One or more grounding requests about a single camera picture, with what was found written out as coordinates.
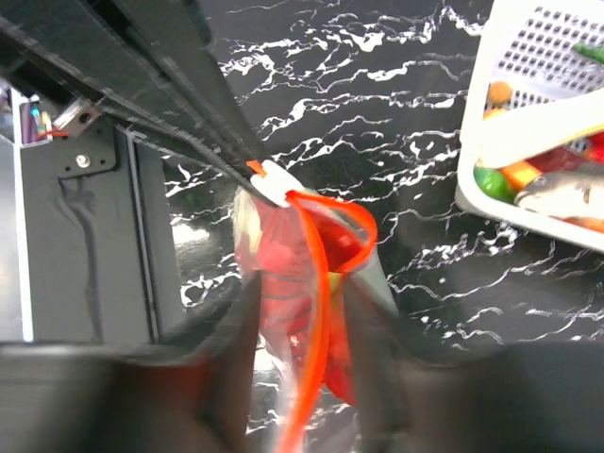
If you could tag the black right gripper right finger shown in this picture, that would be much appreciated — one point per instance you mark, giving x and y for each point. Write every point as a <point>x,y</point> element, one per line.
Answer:
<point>412,397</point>

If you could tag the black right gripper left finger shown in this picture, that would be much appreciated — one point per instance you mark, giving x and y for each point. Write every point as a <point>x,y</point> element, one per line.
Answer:
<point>189,393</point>

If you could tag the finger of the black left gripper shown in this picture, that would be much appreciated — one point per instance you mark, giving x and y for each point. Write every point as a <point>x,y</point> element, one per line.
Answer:
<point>144,64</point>

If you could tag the red toy lobster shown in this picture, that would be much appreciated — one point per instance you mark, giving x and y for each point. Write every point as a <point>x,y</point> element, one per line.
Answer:
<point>288,288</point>

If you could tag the clear zip bag orange zipper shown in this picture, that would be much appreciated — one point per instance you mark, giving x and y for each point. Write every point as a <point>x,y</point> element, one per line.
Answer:
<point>277,188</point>

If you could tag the grey toy fish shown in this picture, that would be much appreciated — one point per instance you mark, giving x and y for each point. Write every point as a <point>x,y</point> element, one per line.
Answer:
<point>565,194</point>

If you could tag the small green lime toy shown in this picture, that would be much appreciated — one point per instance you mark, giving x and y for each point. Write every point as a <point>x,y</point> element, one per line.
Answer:
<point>494,184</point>

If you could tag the orange carrot piece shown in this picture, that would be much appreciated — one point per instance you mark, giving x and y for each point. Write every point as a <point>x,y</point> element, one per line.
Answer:
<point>520,174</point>

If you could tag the white plastic basket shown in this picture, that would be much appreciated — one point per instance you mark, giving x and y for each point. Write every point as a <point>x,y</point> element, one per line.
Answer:
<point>530,92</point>

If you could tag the green chili pepper toy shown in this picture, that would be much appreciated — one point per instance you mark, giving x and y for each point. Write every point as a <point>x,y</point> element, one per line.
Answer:
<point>590,51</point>

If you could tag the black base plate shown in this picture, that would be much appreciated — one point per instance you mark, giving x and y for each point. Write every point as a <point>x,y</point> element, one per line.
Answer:
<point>95,256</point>

